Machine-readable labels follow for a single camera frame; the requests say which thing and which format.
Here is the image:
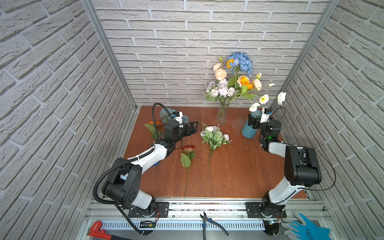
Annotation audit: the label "black corrugated cable conduit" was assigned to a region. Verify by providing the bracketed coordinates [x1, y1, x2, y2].
[92, 102, 173, 236]

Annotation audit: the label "dusty blue hydrangea stem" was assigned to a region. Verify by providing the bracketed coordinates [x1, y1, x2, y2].
[160, 108, 189, 125]

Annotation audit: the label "white ranunculus flower stem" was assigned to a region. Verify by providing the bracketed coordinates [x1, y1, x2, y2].
[242, 87, 287, 113]

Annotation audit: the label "blue handled pliers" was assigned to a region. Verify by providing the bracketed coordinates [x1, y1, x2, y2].
[200, 212, 229, 240]

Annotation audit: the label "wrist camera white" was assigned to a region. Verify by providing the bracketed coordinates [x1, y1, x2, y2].
[260, 107, 272, 123]
[172, 111, 183, 128]

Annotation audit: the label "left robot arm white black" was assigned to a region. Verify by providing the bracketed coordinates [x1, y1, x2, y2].
[93, 120, 199, 215]

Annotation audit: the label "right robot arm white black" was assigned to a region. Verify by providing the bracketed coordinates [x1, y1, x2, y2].
[246, 113, 322, 217]

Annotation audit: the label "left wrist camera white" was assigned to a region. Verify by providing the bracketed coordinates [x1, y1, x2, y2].
[172, 111, 183, 128]

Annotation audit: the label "blue hydrangea flower stem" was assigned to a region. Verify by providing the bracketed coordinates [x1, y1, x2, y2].
[227, 52, 254, 89]

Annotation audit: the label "aluminium mounting rail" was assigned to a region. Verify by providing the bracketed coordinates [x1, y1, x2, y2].
[84, 198, 330, 231]

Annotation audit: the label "orange gerbera flower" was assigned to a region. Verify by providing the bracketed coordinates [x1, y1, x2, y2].
[144, 121, 162, 139]

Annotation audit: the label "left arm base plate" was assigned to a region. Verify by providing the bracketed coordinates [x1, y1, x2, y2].
[128, 202, 170, 218]

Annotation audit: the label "white lilac bouquet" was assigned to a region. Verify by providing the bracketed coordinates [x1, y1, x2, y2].
[200, 124, 232, 169]
[204, 79, 236, 105]

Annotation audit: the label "orange yellow flower stem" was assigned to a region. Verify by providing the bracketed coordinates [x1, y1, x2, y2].
[227, 59, 253, 90]

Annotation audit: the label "red gerbera flower stem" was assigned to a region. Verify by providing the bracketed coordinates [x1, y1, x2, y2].
[181, 146, 196, 197]

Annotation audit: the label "red clamp tool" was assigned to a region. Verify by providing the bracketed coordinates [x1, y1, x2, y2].
[88, 221, 130, 240]

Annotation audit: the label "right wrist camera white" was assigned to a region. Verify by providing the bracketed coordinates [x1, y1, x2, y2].
[260, 107, 272, 123]

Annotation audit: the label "clear glass vase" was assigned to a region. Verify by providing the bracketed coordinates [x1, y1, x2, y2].
[216, 103, 228, 124]

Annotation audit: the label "teal ceramic vase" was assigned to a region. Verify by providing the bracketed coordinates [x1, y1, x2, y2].
[242, 110, 263, 139]

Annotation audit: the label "blue grey work glove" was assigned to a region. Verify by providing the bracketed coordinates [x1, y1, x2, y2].
[281, 212, 331, 240]

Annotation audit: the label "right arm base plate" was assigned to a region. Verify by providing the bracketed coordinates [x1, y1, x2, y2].
[245, 202, 287, 219]

